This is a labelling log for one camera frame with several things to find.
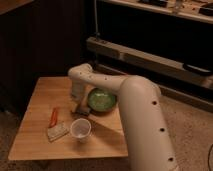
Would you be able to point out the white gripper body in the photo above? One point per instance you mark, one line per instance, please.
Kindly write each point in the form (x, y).
(78, 90)

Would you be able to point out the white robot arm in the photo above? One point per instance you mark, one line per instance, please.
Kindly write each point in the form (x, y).
(145, 130)

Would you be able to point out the green ceramic bowl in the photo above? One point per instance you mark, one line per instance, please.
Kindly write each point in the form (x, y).
(101, 101)

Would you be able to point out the long grey shelf unit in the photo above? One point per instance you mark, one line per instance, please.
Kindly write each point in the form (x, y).
(145, 60)

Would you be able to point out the pale sponge block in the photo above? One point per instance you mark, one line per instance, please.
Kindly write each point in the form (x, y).
(57, 131)

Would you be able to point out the wooden table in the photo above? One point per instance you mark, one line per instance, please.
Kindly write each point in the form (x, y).
(44, 133)

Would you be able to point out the dark wooden cabinet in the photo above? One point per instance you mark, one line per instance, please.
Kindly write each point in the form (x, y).
(41, 38)

